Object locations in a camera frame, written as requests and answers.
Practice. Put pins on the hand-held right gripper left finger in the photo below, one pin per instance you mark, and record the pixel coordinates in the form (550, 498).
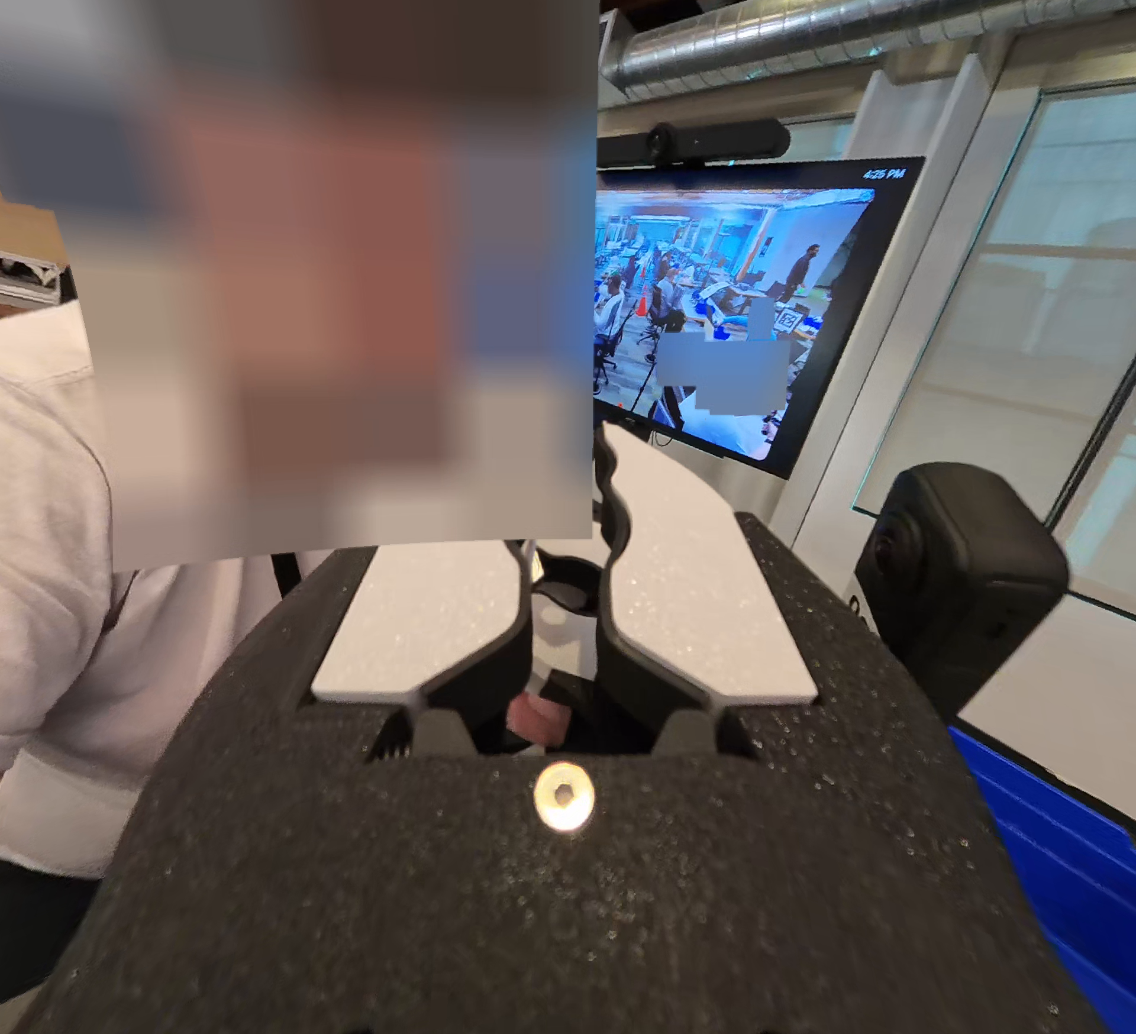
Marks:
(426, 626)

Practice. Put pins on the silver air duct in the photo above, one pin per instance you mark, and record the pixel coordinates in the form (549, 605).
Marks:
(843, 14)

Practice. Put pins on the blue plastic bin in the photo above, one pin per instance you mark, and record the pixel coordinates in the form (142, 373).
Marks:
(1065, 892)

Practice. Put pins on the wall screen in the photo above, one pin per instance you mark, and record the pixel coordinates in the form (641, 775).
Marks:
(710, 253)

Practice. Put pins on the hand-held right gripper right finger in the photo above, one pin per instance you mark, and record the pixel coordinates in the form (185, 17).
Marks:
(701, 590)

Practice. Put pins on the black video bar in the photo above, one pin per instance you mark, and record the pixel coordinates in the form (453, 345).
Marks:
(710, 140)

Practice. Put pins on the person's dark trousers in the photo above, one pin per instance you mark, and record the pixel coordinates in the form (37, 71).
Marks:
(35, 927)

